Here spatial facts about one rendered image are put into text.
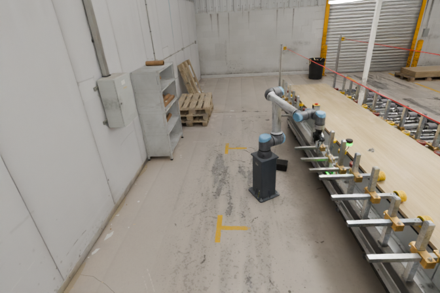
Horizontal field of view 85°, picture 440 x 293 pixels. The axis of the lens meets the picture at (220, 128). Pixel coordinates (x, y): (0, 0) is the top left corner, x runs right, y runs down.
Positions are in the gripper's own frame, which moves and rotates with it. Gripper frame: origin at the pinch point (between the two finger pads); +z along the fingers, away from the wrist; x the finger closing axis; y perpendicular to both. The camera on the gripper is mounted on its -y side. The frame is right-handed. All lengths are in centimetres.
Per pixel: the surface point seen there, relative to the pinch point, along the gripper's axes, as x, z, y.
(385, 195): -23, 3, -71
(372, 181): -14, -8, -67
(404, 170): -64, 9, -33
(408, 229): -35, 22, -85
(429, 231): -14, -12, -117
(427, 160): -94, 9, -20
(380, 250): -11, 29, -95
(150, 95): 205, -20, 153
